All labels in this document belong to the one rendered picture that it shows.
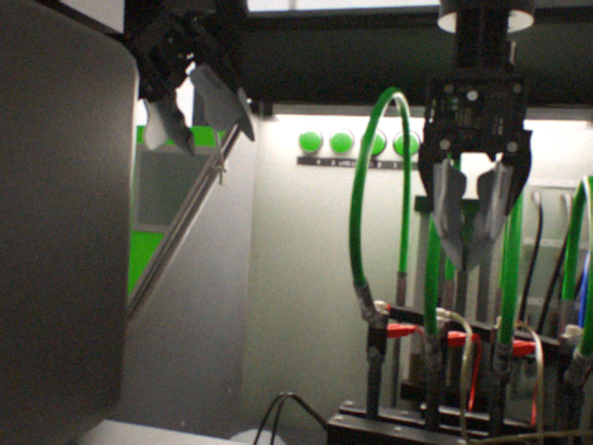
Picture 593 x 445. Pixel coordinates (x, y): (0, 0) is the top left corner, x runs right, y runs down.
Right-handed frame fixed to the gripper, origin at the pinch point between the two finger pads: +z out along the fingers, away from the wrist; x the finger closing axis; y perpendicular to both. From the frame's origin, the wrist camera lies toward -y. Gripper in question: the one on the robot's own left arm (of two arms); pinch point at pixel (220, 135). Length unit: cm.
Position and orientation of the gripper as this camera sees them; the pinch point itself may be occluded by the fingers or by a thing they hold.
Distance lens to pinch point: 63.9
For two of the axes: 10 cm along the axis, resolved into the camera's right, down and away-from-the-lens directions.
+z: 4.4, 7.1, 5.5
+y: -2.7, 6.9, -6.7
